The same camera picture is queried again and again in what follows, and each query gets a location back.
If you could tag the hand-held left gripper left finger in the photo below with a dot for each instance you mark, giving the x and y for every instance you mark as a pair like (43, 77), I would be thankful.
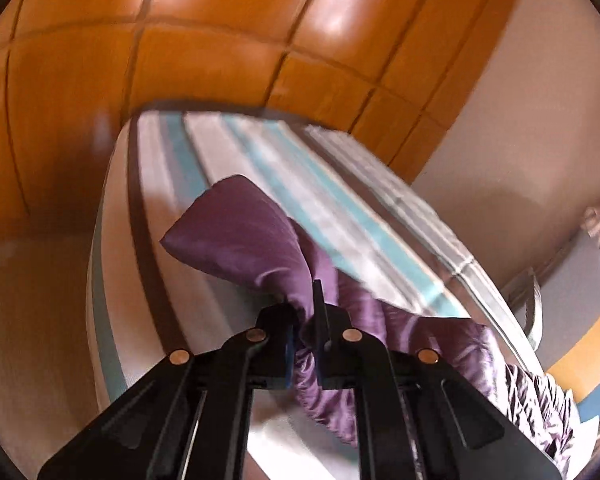
(289, 360)

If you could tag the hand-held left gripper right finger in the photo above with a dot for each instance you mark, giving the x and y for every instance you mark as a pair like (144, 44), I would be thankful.
(321, 355)

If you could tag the purple puffer jacket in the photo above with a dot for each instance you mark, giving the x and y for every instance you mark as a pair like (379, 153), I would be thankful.
(240, 225)

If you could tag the striped bed sheet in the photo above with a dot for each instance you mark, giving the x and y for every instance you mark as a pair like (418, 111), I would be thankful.
(340, 205)

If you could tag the white bedside stand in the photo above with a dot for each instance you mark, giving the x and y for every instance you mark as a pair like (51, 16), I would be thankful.
(530, 305)

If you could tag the grey yellow blue headboard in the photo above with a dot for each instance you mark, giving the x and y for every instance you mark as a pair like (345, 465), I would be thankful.
(591, 345)

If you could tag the orange wooden wardrobe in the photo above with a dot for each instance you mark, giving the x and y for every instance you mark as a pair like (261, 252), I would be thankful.
(205, 60)

